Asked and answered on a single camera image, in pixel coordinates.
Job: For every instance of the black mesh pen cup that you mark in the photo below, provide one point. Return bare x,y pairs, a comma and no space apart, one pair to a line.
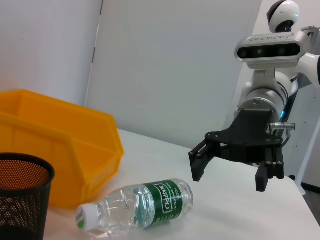
22,200

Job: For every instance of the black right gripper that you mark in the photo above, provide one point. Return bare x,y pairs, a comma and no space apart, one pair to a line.
250,135

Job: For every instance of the clear green-label water bottle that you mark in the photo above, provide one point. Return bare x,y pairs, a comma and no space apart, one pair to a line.
140,202

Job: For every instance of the white robot head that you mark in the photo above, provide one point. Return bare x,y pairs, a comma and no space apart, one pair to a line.
287,10

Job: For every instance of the yellow plastic bin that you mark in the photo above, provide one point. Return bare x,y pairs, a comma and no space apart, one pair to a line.
62,130

